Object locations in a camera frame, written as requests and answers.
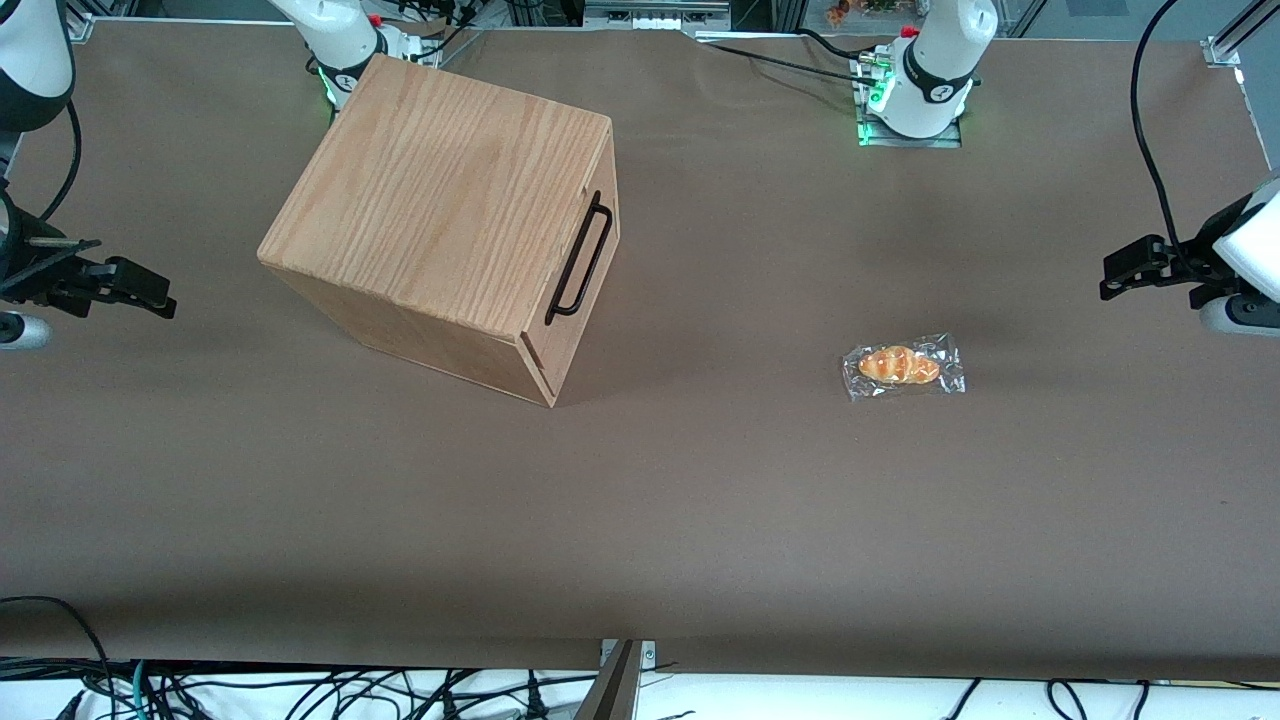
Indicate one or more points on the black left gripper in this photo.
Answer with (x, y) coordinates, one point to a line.
(1183, 266)

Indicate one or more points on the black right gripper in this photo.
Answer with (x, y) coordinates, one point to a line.
(30, 270)

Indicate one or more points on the light wooden drawer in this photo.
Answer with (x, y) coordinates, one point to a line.
(582, 262)

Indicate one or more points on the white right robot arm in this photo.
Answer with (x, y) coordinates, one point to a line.
(30, 60)

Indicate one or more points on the bread roll in clear wrapper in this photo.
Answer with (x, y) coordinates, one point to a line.
(898, 365)

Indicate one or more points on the light oak wooden cabinet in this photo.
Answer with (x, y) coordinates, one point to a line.
(430, 190)

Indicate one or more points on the orange background object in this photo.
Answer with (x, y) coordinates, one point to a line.
(838, 12)

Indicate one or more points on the brown table mat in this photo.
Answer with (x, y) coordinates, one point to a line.
(800, 520)

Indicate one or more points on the grey background equipment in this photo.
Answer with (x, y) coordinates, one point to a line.
(655, 12)

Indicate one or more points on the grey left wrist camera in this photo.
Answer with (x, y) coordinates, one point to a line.
(1240, 316)

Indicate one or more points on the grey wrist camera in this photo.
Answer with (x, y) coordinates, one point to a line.
(1240, 316)
(22, 331)

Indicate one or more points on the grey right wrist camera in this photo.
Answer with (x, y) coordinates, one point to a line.
(22, 331)

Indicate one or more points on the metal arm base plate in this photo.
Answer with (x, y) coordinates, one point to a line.
(405, 45)
(905, 142)

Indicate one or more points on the aluminium frame profile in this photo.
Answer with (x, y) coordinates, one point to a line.
(1240, 30)

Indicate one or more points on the small aluminium corner bracket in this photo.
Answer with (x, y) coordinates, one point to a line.
(80, 27)

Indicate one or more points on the grey metal bracket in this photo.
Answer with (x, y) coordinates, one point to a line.
(648, 655)

